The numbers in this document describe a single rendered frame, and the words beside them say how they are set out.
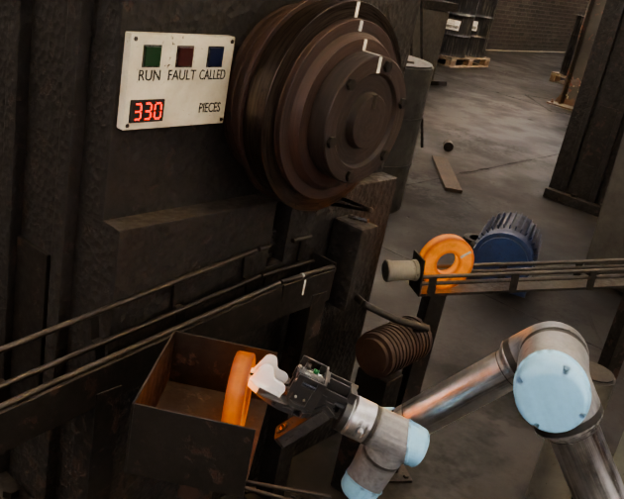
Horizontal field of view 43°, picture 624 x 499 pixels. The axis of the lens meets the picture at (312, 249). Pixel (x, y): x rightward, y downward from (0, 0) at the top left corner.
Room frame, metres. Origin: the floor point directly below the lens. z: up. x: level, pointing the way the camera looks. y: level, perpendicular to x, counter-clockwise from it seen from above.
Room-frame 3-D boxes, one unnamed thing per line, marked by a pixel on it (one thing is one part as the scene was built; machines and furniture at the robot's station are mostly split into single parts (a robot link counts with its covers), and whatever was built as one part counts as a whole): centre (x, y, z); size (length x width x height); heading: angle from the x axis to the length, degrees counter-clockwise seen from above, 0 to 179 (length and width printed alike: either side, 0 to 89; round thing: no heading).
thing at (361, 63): (1.70, -0.05, 1.11); 0.28 x 0.06 x 0.28; 144
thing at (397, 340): (1.94, -0.27, 0.27); 0.22 x 0.13 x 0.53; 144
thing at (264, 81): (1.75, 0.03, 1.11); 0.47 x 0.06 x 0.47; 144
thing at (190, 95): (1.55, 0.32, 1.15); 0.26 x 0.02 x 0.18; 144
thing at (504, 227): (3.81, -0.97, 0.17); 0.57 x 0.31 x 0.34; 164
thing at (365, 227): (1.95, -0.10, 0.68); 0.11 x 0.08 x 0.24; 54
